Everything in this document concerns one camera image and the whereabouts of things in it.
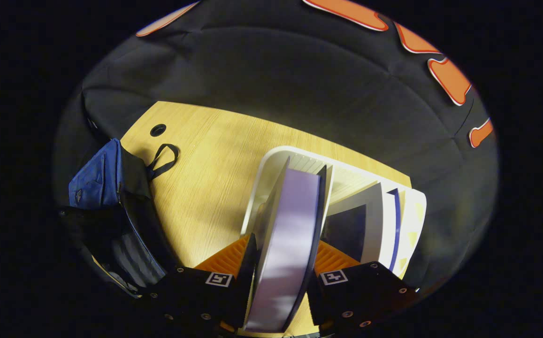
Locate dark blue spine book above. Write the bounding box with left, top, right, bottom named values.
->
left=321, top=182, right=403, bottom=273

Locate white spine book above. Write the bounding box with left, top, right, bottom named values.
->
left=243, top=157, right=328, bottom=334

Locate white bookshelf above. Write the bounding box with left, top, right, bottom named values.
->
left=240, top=146, right=428, bottom=282

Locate blue schoolbag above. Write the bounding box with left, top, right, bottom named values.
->
left=60, top=138, right=180, bottom=297

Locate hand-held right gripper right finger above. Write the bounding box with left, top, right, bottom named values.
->
left=308, top=242, right=417, bottom=331

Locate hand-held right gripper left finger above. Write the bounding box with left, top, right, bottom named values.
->
left=147, top=233, right=258, bottom=332

